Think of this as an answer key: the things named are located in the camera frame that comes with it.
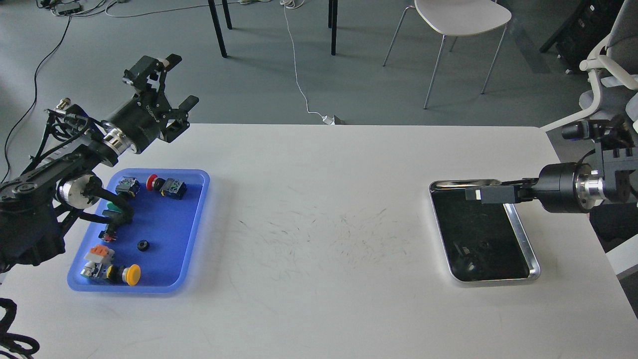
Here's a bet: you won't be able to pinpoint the white power adapter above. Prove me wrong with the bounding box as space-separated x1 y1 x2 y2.
321 115 345 126

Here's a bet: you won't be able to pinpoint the white chair with metal legs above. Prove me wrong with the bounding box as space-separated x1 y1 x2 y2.
382 0 512 110

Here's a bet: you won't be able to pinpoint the black table legs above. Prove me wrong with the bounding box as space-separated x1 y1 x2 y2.
207 0 339 58

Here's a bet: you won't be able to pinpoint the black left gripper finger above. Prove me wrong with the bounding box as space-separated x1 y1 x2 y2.
123 54 182 105
159 96 200 143

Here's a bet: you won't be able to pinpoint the grey office chair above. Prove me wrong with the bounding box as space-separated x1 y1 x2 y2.
542 0 638 132

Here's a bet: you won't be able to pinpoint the shiny metal tray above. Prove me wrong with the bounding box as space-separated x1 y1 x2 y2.
429 179 541 286

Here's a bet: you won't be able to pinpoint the black cabinet in corner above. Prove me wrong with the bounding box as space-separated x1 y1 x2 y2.
539 0 624 74

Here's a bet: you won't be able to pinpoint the blue plastic tray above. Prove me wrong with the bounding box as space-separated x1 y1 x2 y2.
67 168 210 294

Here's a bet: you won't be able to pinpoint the white cable on floor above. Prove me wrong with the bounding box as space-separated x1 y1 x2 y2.
279 0 329 120

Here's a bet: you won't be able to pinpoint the black cable on floor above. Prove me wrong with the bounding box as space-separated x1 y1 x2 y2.
0 0 210 187

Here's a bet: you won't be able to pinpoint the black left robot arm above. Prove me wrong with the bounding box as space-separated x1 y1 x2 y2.
0 54 199 273

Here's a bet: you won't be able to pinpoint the red push button switch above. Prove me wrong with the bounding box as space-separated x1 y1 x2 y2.
146 174 187 200

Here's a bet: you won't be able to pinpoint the orange grey contact block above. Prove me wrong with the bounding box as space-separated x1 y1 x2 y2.
84 244 115 264

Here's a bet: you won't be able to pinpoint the green push button switch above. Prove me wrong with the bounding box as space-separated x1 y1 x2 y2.
115 177 141 204

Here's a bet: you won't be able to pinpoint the yellow push button switch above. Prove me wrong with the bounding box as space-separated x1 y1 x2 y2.
80 262 142 286

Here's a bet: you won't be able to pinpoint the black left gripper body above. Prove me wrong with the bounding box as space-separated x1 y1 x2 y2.
102 96 168 154

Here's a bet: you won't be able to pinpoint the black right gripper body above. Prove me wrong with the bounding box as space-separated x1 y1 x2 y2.
536 163 592 213

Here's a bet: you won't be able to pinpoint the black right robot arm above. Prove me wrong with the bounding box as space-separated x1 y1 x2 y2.
465 115 637 213

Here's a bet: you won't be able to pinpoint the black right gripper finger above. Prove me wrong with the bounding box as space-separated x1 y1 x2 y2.
465 181 538 204

